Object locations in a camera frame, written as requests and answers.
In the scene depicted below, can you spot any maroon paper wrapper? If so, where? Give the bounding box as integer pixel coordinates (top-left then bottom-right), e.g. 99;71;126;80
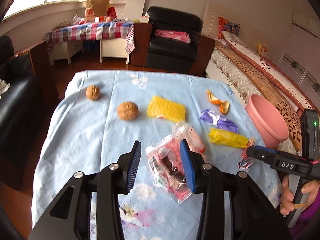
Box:
236;136;257;172

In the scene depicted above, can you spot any yellow plastic bag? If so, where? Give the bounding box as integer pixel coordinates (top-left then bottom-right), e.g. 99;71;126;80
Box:
208;128;249;148

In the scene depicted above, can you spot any red white snack wrapper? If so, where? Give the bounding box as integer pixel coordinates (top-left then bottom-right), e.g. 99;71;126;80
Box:
145;135;191;204

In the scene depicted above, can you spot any orange peel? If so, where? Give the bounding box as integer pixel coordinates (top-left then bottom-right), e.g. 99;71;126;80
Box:
207;90;230;114

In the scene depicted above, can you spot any yellow foam net sleeve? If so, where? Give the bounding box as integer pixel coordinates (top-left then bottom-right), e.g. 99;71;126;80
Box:
147;95;186;122

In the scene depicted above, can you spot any clear red plastic bag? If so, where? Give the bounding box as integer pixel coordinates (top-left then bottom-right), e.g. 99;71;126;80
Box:
172;121;206;155

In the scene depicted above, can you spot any person's right hand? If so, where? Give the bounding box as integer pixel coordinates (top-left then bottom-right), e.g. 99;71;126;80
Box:
279;174;320;216

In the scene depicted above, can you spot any pink plastic bin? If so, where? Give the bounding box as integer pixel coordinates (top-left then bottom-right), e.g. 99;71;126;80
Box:
245;94;289;148

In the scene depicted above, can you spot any rolled white red quilt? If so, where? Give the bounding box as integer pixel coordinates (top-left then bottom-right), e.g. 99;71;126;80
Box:
221;31;319;112

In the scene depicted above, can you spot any white wardrobe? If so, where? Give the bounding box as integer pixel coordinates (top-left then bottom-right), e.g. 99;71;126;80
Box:
278;10;319;104

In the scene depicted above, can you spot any light blue table cloth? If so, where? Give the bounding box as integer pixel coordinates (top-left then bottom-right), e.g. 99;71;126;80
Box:
29;70;289;239

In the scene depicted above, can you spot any black leather sofa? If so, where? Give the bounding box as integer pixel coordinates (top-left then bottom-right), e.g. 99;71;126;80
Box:
1;35;59;191

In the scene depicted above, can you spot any walnut near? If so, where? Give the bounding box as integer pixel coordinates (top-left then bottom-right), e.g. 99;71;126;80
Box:
117;101;139;121

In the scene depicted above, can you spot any walnut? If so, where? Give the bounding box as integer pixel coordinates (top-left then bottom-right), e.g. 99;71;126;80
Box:
86;85;100;101
117;101;139;121

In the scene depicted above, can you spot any yellow small cushion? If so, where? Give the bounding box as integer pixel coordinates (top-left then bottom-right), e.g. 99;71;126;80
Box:
257;43;268;58

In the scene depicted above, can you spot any walnut far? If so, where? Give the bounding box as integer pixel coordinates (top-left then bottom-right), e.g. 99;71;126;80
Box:
86;85;100;101

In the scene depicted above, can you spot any bed with patterned cover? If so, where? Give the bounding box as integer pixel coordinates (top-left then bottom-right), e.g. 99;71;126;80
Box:
202;2;308;154

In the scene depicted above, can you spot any white cloth on sofa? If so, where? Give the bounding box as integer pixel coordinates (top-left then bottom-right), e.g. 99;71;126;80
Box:
0;80;10;95

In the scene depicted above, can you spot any colourful pillow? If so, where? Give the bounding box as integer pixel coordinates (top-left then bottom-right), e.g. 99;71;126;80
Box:
218;17;240;39

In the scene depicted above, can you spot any white desk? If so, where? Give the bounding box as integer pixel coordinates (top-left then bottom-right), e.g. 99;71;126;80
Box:
48;38;129;64

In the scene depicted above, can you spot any pink folded blanket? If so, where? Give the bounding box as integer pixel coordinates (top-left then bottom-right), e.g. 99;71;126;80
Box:
154;29;191;44

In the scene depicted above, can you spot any black leather armchair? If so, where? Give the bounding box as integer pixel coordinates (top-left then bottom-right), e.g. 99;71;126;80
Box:
129;6;215;76

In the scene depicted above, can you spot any checkered table cloth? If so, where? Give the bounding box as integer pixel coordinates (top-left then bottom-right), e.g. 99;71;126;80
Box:
44;21;135;54

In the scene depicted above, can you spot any red gift bag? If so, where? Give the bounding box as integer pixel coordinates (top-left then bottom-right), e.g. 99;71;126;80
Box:
107;6;117;19

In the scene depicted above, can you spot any tissue box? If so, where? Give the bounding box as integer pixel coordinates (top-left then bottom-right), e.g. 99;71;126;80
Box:
139;13;150;23

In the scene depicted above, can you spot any brown paper shopping bag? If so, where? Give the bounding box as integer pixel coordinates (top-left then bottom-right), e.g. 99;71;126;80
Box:
83;0;110;22

